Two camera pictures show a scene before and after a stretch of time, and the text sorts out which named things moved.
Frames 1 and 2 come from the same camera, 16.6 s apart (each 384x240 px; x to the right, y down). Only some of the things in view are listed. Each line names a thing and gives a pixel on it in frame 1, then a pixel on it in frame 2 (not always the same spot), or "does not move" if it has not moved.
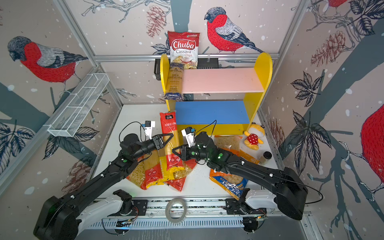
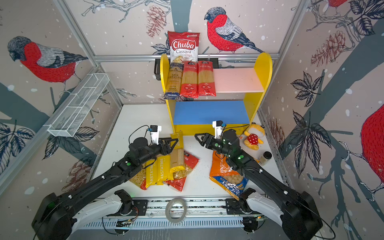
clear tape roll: x=168 y=208 does not move
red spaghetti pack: x=169 y=126 to x=189 y=83
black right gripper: x=185 y=152 to x=208 y=137
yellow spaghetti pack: x=165 y=174 to x=177 y=155
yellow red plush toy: x=254 y=134 does not move
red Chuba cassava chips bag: x=183 y=48 does not move
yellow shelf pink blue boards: x=218 y=118 does not move
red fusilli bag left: x=137 y=175 does not move
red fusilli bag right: x=174 y=160 does not move
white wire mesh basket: x=76 y=107 does not move
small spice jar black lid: x=265 y=158 does not move
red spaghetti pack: x=153 y=168 to x=206 y=81
